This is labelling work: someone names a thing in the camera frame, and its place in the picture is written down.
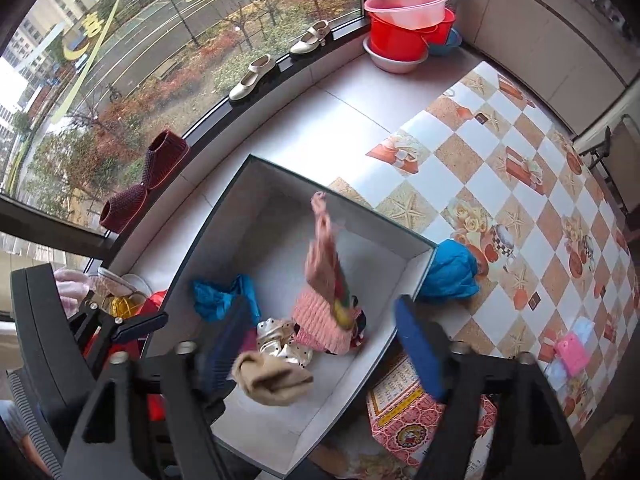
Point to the folding chair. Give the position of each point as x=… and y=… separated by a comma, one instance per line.
x=618, y=156

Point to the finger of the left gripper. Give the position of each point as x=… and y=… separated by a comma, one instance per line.
x=138, y=326

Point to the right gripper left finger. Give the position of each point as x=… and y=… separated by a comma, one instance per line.
x=219, y=345

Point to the red stool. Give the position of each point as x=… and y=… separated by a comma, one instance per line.
x=130, y=307

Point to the checkered patterned tablecloth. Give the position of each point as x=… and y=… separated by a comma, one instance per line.
x=485, y=166

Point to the maroon knit slipper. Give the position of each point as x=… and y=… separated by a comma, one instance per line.
x=120, y=210
x=164, y=154

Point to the beige knit sock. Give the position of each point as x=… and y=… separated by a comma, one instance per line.
x=269, y=380

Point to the metal basin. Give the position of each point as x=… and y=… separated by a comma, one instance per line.
x=389, y=65

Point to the white shoe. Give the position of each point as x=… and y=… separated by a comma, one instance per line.
x=316, y=36
x=257, y=70

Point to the pink plastic basin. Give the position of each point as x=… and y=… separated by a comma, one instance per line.
x=408, y=14

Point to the white polka dot scrunchie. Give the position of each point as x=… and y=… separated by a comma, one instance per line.
x=276, y=338

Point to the red patterned carton box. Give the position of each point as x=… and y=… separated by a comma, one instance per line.
x=403, y=417

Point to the striped pink knit sock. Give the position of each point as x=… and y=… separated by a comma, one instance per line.
x=322, y=309

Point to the pink and black sock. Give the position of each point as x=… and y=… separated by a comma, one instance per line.
x=249, y=343

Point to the white floral package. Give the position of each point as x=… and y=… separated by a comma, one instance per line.
x=349, y=461

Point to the maroon knit slipper lower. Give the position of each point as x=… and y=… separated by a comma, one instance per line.
x=120, y=210

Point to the light blue fluffy cloth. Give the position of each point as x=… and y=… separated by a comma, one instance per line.
x=555, y=372

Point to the red plastic bucket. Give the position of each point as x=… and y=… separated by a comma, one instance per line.
x=408, y=45

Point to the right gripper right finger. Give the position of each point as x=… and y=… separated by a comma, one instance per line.
x=427, y=346

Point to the maroon knit slipper upper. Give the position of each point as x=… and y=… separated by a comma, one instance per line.
x=164, y=154

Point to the blue basin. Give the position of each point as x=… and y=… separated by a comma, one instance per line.
x=454, y=40

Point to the white shoe near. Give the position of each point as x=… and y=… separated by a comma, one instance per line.
x=257, y=70

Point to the white shoe far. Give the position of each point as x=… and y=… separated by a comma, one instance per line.
x=316, y=36

